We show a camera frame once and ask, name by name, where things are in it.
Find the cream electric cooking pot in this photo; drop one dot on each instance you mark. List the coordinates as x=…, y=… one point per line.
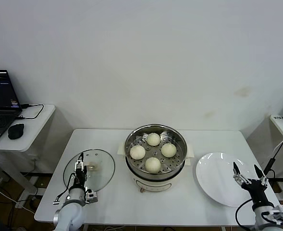
x=153, y=185

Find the white side table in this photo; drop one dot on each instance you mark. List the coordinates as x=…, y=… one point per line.
x=35, y=125

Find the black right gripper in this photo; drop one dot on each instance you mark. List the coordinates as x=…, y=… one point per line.
x=257, y=193

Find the white steamed baozi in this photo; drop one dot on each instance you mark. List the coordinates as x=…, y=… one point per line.
x=137, y=152
x=153, y=139
x=152, y=165
x=168, y=150

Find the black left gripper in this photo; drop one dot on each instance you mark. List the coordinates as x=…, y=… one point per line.
x=80, y=178

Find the stainless steel steamer basket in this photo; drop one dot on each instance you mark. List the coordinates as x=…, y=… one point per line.
x=177, y=158

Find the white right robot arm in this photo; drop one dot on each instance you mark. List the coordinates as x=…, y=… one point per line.
x=266, y=217

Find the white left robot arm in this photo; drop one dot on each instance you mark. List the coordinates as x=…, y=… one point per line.
x=70, y=216

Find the white round plate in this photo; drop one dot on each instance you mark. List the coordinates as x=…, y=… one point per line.
x=213, y=178

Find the black computer mouse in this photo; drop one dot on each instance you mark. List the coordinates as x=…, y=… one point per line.
x=16, y=131

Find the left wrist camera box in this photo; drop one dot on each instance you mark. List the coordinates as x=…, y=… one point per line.
x=92, y=197

